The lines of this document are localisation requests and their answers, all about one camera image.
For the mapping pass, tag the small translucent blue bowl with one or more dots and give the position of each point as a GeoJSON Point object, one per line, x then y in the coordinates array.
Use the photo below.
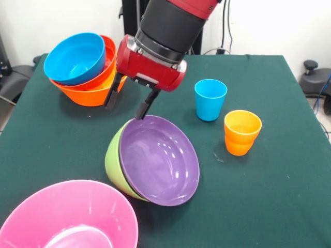
{"type": "Point", "coordinates": [77, 70]}

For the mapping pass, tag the red bowl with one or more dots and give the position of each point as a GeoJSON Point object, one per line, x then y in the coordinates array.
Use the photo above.
{"type": "Point", "coordinates": [110, 51]}

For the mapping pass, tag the black chair base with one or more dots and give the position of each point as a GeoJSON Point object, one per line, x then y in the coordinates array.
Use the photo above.
{"type": "Point", "coordinates": [314, 80]}

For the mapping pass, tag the pink bowl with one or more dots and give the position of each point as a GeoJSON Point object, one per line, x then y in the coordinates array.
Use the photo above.
{"type": "Point", "coordinates": [72, 206]}

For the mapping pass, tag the orange cup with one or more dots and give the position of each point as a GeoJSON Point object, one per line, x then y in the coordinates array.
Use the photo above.
{"type": "Point", "coordinates": [239, 149]}
{"type": "Point", "coordinates": [241, 126]}

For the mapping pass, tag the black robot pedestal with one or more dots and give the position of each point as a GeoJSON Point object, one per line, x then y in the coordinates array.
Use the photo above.
{"type": "Point", "coordinates": [129, 20]}

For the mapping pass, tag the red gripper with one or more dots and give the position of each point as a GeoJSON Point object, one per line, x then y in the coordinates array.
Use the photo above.
{"type": "Point", "coordinates": [144, 67]}

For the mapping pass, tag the large blue bowl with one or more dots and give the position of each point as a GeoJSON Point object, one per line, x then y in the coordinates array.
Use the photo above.
{"type": "Point", "coordinates": [59, 59]}

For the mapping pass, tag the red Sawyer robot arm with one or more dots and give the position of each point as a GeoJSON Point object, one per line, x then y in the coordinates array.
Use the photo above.
{"type": "Point", "coordinates": [175, 23]}

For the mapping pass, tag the black office chair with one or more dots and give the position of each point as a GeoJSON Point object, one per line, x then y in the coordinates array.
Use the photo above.
{"type": "Point", "coordinates": [15, 77]}

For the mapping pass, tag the green bowl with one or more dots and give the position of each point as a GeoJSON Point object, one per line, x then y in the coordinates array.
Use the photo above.
{"type": "Point", "coordinates": [112, 165]}

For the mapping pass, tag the orange bowl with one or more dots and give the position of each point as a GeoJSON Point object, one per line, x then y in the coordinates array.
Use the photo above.
{"type": "Point", "coordinates": [85, 98]}

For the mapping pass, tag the purple bowl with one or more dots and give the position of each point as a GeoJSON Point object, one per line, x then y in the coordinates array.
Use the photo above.
{"type": "Point", "coordinates": [157, 162]}

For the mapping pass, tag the blue cup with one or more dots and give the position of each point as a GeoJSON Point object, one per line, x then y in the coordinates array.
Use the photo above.
{"type": "Point", "coordinates": [210, 103]}

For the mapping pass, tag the dark green table cloth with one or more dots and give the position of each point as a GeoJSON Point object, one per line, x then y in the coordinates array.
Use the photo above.
{"type": "Point", "coordinates": [258, 193]}

